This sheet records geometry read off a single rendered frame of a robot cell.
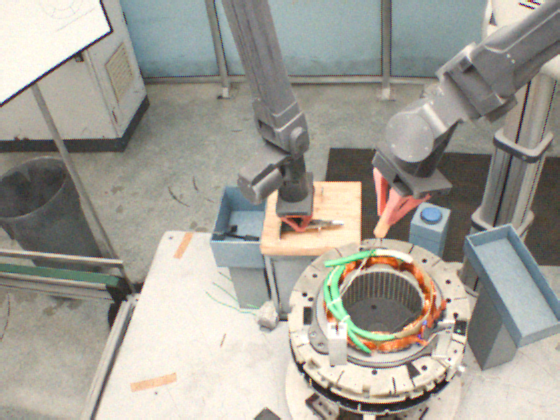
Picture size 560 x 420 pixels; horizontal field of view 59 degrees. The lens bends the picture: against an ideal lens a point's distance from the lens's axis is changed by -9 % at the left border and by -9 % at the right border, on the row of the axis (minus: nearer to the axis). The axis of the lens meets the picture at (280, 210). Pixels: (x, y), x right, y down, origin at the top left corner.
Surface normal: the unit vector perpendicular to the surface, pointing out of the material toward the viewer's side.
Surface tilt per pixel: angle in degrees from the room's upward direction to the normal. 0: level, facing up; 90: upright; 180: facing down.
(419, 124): 74
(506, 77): 99
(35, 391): 0
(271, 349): 0
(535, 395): 0
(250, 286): 90
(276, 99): 83
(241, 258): 90
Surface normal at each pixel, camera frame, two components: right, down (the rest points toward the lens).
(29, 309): -0.11, -0.69
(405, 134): -0.56, 0.43
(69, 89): -0.16, 0.72
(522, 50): -0.77, 0.59
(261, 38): 0.65, 0.51
